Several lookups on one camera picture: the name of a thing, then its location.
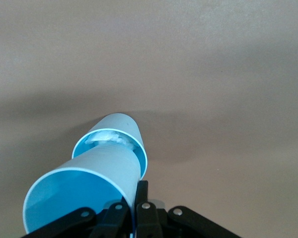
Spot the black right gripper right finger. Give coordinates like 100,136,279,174
135,180,241,238

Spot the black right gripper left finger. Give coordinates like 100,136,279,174
21,202,131,238

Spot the blue cup with white filling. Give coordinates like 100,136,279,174
71,113,149,179

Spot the white filling in cup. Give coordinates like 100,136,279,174
85,131,138,151

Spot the brown table mat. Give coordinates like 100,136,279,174
0,0,298,238

